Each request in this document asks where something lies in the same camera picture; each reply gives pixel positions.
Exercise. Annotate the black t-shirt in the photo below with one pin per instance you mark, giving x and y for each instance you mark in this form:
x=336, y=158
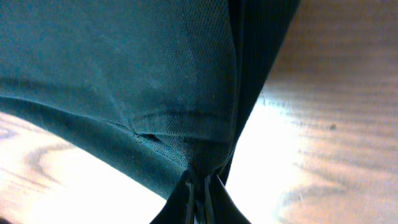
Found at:
x=149, y=87

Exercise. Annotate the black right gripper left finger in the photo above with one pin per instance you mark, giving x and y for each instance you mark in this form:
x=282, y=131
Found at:
x=179, y=208

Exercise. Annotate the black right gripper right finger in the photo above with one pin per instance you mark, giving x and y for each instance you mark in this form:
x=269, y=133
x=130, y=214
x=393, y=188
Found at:
x=219, y=207

